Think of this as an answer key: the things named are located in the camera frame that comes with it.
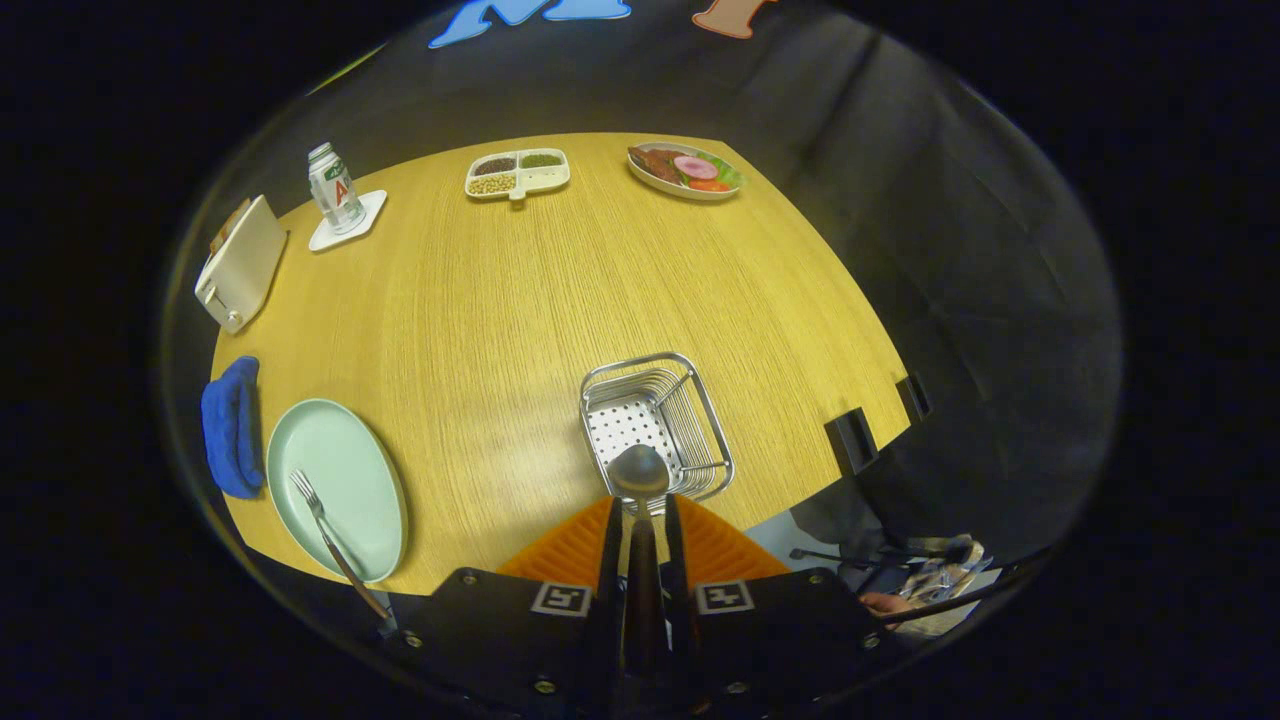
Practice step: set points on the white plate of food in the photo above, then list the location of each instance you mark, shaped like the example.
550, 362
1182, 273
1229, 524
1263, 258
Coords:
690, 170

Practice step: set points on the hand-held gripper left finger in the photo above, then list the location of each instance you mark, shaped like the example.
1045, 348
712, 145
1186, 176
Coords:
611, 580

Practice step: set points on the black table clamp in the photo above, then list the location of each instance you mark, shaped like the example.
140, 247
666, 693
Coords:
850, 440
913, 396

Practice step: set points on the brown toast slice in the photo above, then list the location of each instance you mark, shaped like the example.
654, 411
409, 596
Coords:
228, 228

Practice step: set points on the small plastic drink bottle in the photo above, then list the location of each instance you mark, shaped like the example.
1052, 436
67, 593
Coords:
335, 190

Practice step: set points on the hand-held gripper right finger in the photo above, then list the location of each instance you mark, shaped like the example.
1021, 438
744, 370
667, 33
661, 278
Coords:
677, 580

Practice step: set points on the pale green plate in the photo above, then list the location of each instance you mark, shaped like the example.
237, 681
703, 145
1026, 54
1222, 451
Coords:
340, 470

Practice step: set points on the white toaster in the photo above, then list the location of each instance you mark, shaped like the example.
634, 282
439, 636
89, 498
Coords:
245, 265

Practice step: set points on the blue folded towel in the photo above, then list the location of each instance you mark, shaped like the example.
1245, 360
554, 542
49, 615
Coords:
230, 430

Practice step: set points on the white divided snack tray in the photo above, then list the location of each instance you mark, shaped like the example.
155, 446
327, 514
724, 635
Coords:
545, 180

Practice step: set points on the white square coaster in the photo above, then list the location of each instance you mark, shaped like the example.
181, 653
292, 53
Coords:
372, 210

